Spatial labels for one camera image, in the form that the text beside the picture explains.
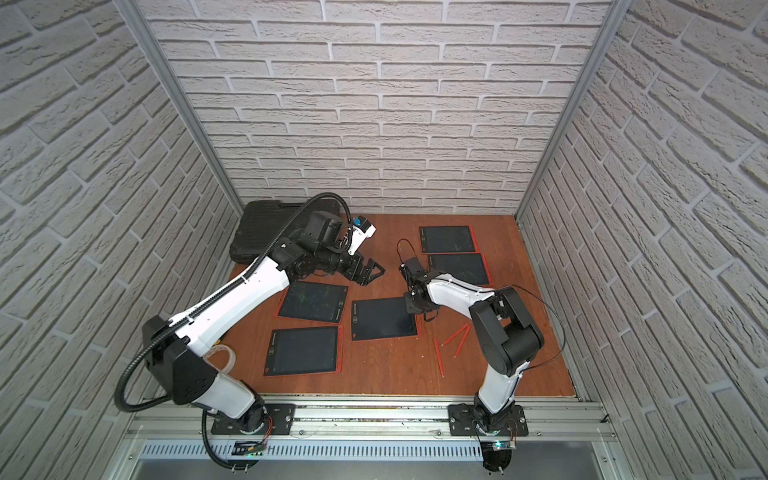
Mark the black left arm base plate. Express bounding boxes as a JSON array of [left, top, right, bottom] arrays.
[[211, 402, 296, 436]]

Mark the red tablet with green scribbles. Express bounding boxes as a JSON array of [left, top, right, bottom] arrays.
[[427, 252, 491, 286]]

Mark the black plastic tool case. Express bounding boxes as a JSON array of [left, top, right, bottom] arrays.
[[229, 199, 344, 266]]

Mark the left aluminium corner post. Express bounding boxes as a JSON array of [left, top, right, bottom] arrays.
[[113, 0, 244, 217]]

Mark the white perforated cable duct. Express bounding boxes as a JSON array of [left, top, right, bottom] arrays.
[[139, 439, 482, 462]]

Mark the clear tape roll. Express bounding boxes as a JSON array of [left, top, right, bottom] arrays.
[[204, 343, 236, 374]]

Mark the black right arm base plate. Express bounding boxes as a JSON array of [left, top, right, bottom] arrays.
[[447, 402, 529, 438]]

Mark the right aluminium corner post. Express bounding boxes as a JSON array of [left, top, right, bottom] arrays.
[[514, 0, 634, 219]]

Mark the red stylus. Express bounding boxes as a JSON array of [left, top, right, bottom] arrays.
[[454, 324, 471, 358], [440, 323, 470, 347], [432, 337, 445, 378]]

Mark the aluminium front rail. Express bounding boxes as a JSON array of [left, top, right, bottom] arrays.
[[124, 394, 618, 442]]

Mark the aluminium corner post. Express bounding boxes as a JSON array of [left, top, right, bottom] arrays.
[[514, 0, 634, 219], [113, 0, 244, 217]]

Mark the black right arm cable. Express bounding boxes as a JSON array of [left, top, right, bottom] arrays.
[[512, 284, 568, 373]]

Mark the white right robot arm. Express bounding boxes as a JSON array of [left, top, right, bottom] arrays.
[[399, 257, 545, 430]]

